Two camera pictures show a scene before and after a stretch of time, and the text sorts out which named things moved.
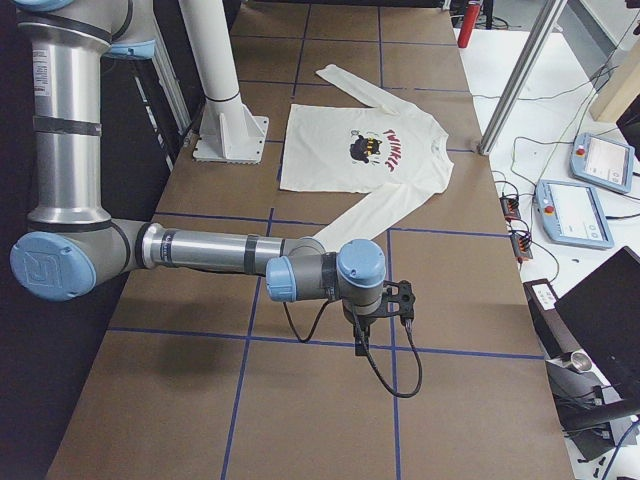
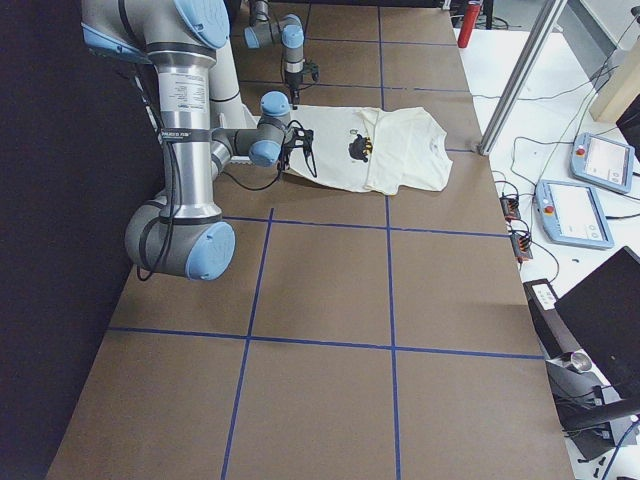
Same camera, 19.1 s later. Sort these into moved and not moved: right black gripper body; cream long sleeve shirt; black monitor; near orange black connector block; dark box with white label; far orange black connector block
Moved: cream long sleeve shirt; right black gripper body
Not moved: near orange black connector block; black monitor; dark box with white label; far orange black connector block
